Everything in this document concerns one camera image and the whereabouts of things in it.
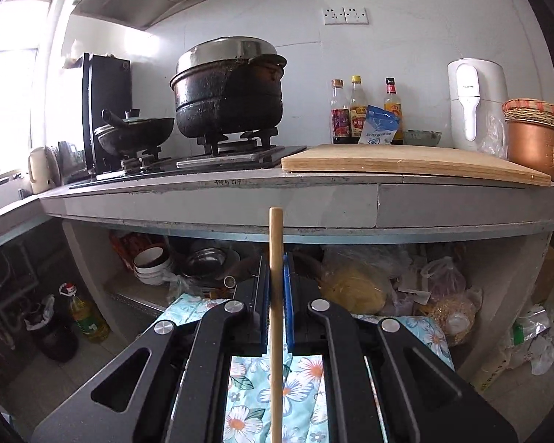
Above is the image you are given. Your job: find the black gas stove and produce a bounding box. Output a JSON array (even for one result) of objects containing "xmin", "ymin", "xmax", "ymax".
[{"xmin": 69, "ymin": 127, "xmax": 308, "ymax": 190}]

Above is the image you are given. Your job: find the small grey dish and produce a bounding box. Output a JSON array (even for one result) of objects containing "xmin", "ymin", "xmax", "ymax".
[{"xmin": 404, "ymin": 129, "xmax": 442, "ymax": 147}]

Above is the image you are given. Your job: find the stack of white bowls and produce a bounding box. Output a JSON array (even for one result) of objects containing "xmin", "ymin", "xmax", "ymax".
[{"xmin": 133, "ymin": 245, "xmax": 175, "ymax": 286}]

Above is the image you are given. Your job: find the pink plastic bag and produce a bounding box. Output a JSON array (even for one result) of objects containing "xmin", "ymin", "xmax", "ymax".
[{"xmin": 420, "ymin": 256, "xmax": 467, "ymax": 305}]

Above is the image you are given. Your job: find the bag of soybeans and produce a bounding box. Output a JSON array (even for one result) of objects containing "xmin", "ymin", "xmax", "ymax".
[{"xmin": 418, "ymin": 286, "xmax": 483, "ymax": 347}]

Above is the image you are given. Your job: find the wooden cutting board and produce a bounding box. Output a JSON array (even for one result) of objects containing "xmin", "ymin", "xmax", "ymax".
[{"xmin": 281, "ymin": 144, "xmax": 552, "ymax": 188}]

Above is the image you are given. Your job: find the cooking oil bottle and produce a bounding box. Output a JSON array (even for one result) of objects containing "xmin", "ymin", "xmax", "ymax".
[{"xmin": 59, "ymin": 282, "xmax": 110, "ymax": 343}]

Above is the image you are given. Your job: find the patterned metal shelf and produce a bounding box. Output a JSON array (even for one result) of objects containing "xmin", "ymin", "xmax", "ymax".
[{"xmin": 104, "ymin": 281, "xmax": 176, "ymax": 312}]

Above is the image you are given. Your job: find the clear plastic bag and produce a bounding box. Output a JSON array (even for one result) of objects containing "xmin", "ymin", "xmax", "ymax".
[{"xmin": 487, "ymin": 113, "xmax": 509, "ymax": 160}]

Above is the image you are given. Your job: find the bag of yellow noodles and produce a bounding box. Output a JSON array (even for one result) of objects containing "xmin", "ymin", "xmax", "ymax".
[{"xmin": 318, "ymin": 244, "xmax": 416, "ymax": 317}]

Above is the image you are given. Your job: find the cardboard box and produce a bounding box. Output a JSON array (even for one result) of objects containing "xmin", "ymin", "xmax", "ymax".
[{"xmin": 533, "ymin": 244, "xmax": 554, "ymax": 305}]

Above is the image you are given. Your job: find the copper pot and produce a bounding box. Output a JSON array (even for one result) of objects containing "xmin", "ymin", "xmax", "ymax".
[{"xmin": 505, "ymin": 117, "xmax": 554, "ymax": 183}]

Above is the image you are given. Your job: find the large black stockpot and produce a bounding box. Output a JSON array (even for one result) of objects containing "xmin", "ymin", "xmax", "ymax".
[{"xmin": 170, "ymin": 53, "xmax": 288, "ymax": 139}]

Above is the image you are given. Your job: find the red plastic packet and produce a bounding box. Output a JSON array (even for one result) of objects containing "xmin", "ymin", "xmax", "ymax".
[{"xmin": 110, "ymin": 232, "xmax": 167, "ymax": 268}]

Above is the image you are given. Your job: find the grey concrete kitchen counter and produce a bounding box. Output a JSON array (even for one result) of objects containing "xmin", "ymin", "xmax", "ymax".
[{"xmin": 0, "ymin": 166, "xmax": 554, "ymax": 379}]

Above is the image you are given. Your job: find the white electric kettle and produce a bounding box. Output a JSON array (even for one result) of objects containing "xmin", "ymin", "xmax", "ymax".
[{"xmin": 447, "ymin": 59, "xmax": 509, "ymax": 154}]

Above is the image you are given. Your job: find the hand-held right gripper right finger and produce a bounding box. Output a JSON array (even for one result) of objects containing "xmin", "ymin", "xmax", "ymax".
[{"xmin": 283, "ymin": 254, "xmax": 519, "ymax": 443}]

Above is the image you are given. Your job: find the cream electric kettle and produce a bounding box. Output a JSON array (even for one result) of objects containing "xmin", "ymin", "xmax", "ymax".
[{"xmin": 28, "ymin": 146, "xmax": 61, "ymax": 195}]

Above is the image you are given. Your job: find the amber bottle yellow label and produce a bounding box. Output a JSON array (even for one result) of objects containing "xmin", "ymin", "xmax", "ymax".
[{"xmin": 383, "ymin": 78, "xmax": 404, "ymax": 145}]

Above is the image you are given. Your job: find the black bucket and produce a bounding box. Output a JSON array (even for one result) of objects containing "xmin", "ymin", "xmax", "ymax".
[{"xmin": 25, "ymin": 295, "xmax": 79, "ymax": 363}]

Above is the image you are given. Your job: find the black wok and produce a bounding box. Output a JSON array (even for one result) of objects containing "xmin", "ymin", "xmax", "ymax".
[{"xmin": 92, "ymin": 108, "xmax": 175, "ymax": 155}]

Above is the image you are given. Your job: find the blue white seasoning bag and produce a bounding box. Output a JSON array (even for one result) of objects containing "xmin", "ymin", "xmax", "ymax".
[{"xmin": 358, "ymin": 105, "xmax": 400, "ymax": 145}]

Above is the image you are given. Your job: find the long wooden chopstick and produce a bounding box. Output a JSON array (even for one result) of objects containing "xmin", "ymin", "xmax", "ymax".
[{"xmin": 269, "ymin": 207, "xmax": 284, "ymax": 443}]

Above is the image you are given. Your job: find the steel pot lid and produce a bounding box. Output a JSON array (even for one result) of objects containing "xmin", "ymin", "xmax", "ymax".
[{"xmin": 175, "ymin": 36, "xmax": 278, "ymax": 75}]

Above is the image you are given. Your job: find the steel basin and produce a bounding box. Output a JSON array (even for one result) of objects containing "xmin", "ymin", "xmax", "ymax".
[{"xmin": 182, "ymin": 247, "xmax": 241, "ymax": 282}]

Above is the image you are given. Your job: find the crumpled white plastic bag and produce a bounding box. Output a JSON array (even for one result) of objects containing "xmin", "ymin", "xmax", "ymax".
[{"xmin": 512, "ymin": 309, "xmax": 554, "ymax": 377}]

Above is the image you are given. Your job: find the floral blanket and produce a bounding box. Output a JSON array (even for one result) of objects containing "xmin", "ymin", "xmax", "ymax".
[{"xmin": 156, "ymin": 293, "xmax": 455, "ymax": 443}]

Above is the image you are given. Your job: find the woven basket tray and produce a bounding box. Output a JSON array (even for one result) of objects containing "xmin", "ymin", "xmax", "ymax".
[{"xmin": 502, "ymin": 98, "xmax": 554, "ymax": 132}]

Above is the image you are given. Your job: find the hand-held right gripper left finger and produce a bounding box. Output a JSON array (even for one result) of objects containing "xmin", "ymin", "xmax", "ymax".
[{"xmin": 30, "ymin": 255, "xmax": 272, "ymax": 443}]

